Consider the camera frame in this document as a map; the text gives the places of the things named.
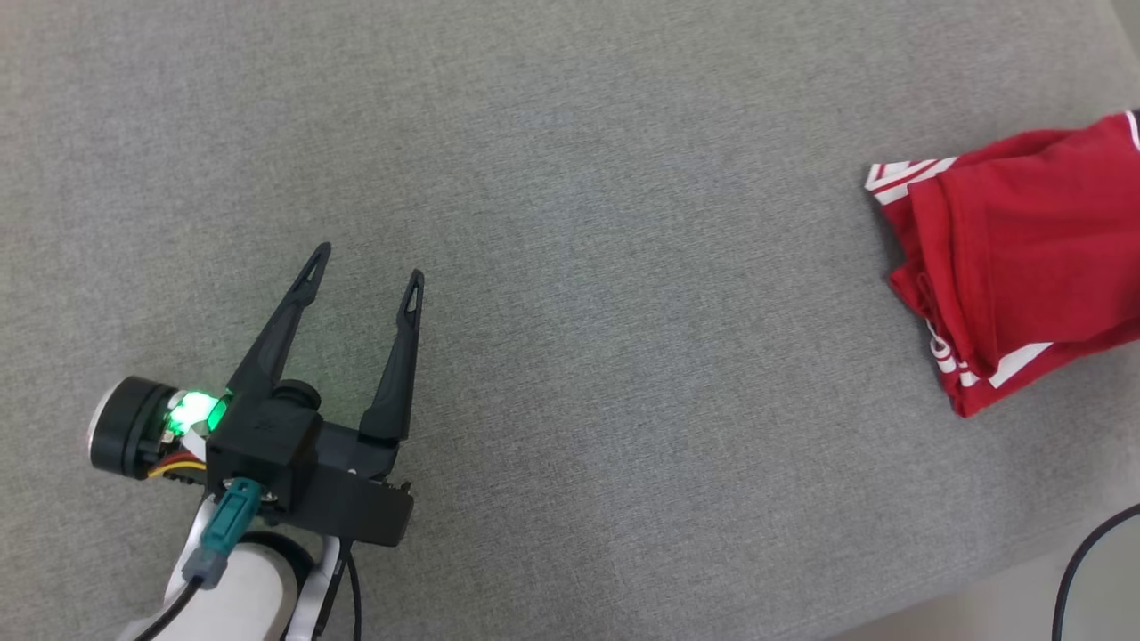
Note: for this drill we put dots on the grey fabric sofa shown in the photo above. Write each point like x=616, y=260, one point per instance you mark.
x=579, y=267

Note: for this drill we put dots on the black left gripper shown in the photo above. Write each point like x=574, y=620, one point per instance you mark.
x=356, y=494

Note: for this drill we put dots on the red and white basketball jersey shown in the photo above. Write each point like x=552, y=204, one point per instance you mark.
x=1024, y=258

